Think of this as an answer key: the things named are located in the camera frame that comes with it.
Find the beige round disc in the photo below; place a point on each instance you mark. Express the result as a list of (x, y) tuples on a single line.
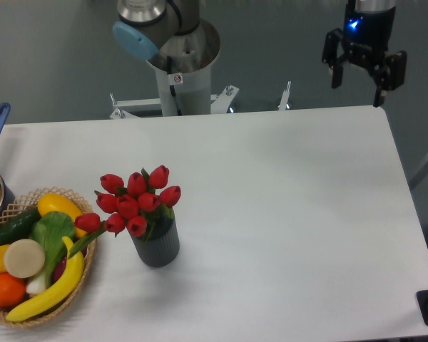
[(24, 258)]

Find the orange fruit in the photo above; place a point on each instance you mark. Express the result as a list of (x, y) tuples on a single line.
[(12, 290)]

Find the yellow banana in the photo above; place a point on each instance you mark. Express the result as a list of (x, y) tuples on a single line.
[(56, 293)]

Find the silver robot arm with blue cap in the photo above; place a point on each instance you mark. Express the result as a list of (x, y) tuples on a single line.
[(172, 37)]

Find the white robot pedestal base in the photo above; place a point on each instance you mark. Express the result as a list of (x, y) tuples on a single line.
[(180, 94)]

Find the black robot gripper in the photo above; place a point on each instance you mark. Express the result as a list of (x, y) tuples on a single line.
[(364, 40)]

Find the red tulip bouquet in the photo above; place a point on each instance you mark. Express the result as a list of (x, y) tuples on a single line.
[(134, 207)]

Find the purple vegetable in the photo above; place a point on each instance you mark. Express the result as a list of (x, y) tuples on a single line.
[(59, 270)]

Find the green bok choy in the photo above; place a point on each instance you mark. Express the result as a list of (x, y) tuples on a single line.
[(48, 232)]

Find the woven wicker basket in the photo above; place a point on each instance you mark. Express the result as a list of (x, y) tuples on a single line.
[(29, 201)]

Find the green cucumber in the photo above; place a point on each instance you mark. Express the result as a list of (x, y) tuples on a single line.
[(18, 227)]

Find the dark grey ribbed vase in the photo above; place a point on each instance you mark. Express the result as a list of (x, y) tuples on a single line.
[(163, 245)]

